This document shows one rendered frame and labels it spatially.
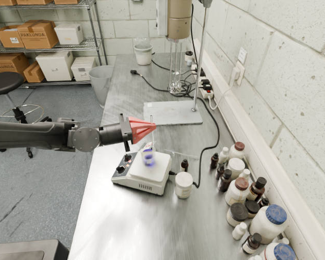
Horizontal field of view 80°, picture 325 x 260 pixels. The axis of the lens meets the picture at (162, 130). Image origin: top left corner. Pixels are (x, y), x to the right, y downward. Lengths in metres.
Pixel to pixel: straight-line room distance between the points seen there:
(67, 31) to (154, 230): 2.46
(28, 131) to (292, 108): 0.69
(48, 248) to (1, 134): 0.84
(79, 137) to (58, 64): 2.43
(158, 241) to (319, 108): 0.57
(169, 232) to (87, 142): 0.38
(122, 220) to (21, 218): 1.19
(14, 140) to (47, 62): 2.50
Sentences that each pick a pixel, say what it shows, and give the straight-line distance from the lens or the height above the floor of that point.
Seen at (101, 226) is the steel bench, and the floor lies 0.75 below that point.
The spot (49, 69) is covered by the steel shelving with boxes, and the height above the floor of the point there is 0.30.
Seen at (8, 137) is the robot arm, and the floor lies 1.14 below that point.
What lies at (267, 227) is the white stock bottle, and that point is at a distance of 0.64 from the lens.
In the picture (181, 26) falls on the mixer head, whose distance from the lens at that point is 0.81.
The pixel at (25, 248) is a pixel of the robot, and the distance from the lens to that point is 1.25.
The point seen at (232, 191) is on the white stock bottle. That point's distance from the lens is 0.68.
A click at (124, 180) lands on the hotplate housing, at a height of 0.79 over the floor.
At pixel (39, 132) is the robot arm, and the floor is 1.11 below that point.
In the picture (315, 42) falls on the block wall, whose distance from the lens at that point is 0.66.
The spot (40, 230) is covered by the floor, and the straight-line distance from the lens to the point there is 1.69.
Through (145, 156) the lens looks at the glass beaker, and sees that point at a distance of 0.64.
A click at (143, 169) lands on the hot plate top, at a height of 0.84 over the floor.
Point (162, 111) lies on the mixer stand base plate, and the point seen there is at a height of 0.76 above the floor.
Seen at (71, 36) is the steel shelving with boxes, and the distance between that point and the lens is 2.78.
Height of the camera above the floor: 1.38
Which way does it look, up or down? 42 degrees down
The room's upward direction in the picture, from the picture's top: straight up
